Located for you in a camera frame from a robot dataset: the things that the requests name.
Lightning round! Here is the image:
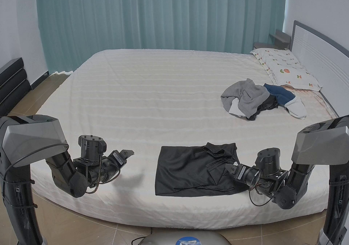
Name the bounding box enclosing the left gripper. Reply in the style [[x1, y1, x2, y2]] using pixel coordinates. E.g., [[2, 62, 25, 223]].
[[104, 149, 135, 177]]

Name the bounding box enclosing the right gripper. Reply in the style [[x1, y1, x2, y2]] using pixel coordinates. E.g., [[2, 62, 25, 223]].
[[224, 163, 258, 186]]

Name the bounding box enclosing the black T-shirt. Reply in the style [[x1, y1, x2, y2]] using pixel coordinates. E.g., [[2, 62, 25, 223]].
[[155, 142, 248, 196]]

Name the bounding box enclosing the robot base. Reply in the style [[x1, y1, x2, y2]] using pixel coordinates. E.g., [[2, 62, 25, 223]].
[[139, 232, 228, 245]]

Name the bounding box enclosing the bed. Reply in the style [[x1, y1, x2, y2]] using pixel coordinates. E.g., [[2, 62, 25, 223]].
[[29, 20, 349, 231]]

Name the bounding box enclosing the pile of clothes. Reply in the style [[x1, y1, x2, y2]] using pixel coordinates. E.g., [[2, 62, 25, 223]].
[[220, 78, 308, 121]]

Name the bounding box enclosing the white printed pillow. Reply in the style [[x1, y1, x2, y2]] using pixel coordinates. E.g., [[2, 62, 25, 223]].
[[250, 48, 323, 92]]

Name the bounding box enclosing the grey bedside table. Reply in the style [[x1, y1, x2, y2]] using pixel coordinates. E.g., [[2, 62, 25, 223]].
[[254, 29, 292, 50]]

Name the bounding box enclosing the blue-green curtain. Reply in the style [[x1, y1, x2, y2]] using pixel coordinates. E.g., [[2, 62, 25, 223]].
[[36, 0, 287, 74]]

